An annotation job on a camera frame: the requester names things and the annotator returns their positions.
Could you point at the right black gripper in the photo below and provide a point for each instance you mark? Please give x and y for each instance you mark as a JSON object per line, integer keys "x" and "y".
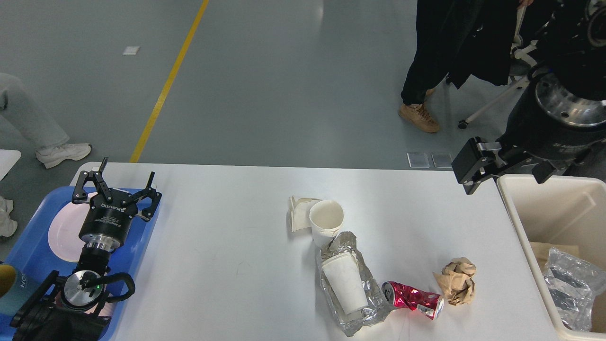
{"x": 549, "y": 125}

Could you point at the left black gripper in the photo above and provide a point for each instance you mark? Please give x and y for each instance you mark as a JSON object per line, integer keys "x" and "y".
{"x": 109, "y": 222}

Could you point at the pink plate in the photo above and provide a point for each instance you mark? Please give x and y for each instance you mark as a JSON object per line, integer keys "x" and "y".
{"x": 63, "y": 233}

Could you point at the brown paper bag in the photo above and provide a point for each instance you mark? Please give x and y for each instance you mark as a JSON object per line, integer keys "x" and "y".
{"x": 544, "y": 248}

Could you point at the teal mug yellow inside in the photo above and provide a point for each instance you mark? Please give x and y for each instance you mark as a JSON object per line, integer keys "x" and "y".
{"x": 15, "y": 289}

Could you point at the large aluminium foil sheet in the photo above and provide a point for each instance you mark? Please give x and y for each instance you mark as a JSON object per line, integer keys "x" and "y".
{"x": 570, "y": 284}

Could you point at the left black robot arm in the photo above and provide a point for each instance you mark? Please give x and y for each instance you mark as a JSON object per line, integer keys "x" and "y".
{"x": 35, "y": 321}

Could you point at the person in light jeans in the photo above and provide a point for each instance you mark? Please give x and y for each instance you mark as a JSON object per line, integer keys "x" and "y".
{"x": 50, "y": 141}

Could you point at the beige plastic bin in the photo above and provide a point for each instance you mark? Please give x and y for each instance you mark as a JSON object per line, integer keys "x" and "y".
{"x": 565, "y": 211}

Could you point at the blue plastic tray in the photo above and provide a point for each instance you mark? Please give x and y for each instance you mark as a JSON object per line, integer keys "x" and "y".
{"x": 33, "y": 255}

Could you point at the metal floor plate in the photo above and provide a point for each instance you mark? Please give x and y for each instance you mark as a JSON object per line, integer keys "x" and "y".
{"x": 430, "y": 160}

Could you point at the white table corner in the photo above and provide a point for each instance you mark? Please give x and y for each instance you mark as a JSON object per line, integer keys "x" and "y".
{"x": 8, "y": 159}

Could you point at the crumpled brown paper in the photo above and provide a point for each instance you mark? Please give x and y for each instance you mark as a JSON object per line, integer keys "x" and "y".
{"x": 455, "y": 281}

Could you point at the person in black clothes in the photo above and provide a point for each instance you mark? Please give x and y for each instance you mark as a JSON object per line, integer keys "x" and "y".
{"x": 457, "y": 39}

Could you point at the crushed red soda can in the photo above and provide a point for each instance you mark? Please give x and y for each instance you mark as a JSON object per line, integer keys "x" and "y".
{"x": 401, "y": 296}

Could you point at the crushed white paper cup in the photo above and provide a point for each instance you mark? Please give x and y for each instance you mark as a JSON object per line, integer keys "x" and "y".
{"x": 300, "y": 212}

